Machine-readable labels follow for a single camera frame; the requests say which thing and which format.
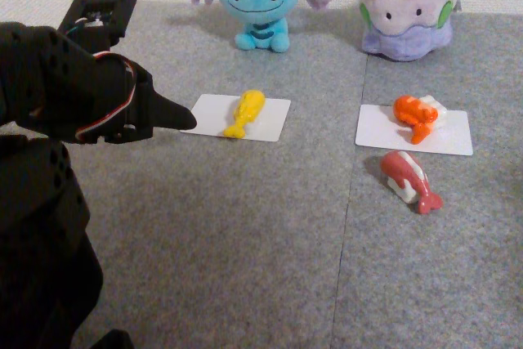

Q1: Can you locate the yellow egg sushi toy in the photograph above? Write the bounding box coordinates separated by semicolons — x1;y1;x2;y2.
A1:
222;89;267;140

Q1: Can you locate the orange shrimp sushi toy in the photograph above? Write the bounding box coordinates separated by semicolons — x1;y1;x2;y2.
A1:
392;94;449;145

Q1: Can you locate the red tuna sushi toy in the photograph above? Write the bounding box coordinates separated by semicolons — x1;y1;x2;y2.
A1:
379;150;444;215

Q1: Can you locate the purple Goomy plush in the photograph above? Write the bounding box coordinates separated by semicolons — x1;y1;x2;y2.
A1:
353;0;463;62

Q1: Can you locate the white rectangular card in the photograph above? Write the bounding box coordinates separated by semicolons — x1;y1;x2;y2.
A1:
179;93;292;142
354;103;474;157

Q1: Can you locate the red white black servo wire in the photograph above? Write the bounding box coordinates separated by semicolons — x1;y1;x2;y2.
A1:
75;51;142;142

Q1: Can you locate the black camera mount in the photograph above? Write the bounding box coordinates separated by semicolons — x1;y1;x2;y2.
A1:
56;0;138;48

